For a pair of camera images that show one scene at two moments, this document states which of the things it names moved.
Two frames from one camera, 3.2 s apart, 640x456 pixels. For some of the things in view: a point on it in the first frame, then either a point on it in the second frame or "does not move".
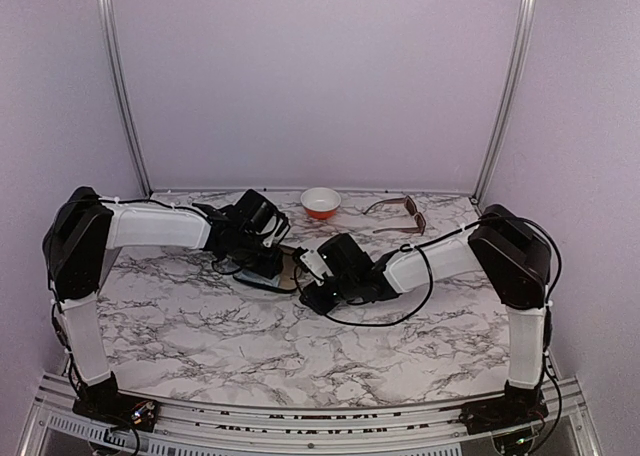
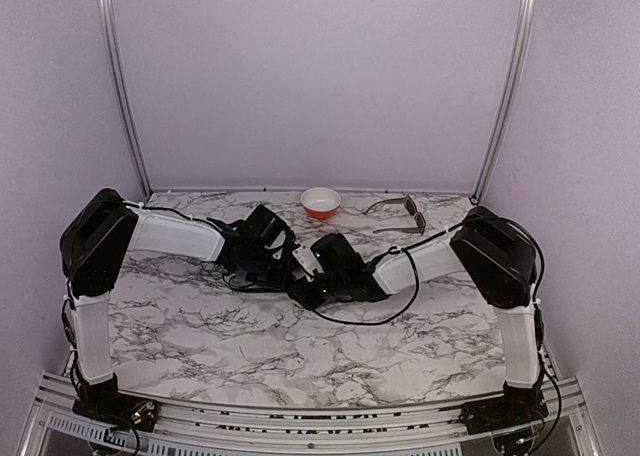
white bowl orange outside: (321, 203) does not move
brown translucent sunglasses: (412, 210) does not move
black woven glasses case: (282, 283) → (246, 282)
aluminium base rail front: (432, 429) does not move
